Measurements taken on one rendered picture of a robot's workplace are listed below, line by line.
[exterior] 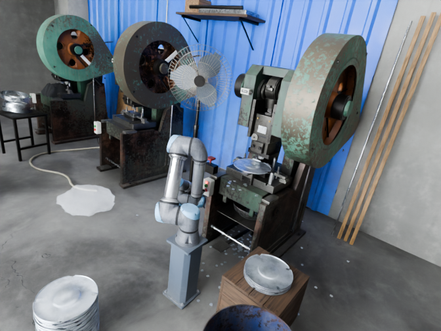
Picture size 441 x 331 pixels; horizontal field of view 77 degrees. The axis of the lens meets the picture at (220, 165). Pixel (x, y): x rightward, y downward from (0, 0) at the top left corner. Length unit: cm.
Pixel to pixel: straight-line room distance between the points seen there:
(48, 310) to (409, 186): 292
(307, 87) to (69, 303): 163
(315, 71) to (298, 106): 19
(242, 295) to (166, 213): 63
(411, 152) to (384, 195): 48
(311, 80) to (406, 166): 174
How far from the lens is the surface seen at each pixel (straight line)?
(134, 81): 281
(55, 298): 175
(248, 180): 210
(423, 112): 300
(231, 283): 172
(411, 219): 322
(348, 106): 186
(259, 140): 209
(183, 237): 171
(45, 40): 428
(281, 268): 183
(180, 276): 186
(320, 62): 161
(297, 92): 158
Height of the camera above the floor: 154
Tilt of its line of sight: 22 degrees down
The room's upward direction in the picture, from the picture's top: 8 degrees clockwise
